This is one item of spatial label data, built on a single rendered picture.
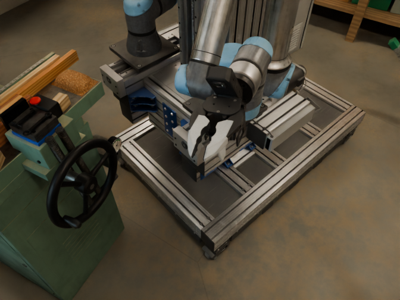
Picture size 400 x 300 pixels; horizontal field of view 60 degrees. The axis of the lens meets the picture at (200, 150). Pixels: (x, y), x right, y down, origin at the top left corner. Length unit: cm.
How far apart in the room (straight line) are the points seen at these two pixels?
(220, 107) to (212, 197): 114
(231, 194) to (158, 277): 54
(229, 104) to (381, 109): 219
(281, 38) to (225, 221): 93
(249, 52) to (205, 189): 110
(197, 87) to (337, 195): 144
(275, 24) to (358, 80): 200
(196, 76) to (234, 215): 95
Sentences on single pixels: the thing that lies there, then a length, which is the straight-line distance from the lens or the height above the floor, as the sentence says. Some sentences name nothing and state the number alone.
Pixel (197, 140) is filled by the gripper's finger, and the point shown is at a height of 123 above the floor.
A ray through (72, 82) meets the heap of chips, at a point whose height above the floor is 93.
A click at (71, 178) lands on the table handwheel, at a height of 82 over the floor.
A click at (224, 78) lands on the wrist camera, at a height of 131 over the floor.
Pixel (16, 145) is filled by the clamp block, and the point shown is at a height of 92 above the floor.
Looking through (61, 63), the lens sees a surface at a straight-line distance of 137.
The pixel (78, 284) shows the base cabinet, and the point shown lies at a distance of 183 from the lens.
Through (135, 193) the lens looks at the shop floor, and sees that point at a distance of 205.
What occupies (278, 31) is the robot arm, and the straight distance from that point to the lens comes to 102.
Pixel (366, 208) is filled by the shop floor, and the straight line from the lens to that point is 217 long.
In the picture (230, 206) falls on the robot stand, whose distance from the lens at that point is 171.
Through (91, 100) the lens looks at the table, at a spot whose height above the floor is 86.
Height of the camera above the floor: 168
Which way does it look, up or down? 50 degrees down
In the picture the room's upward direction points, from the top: straight up
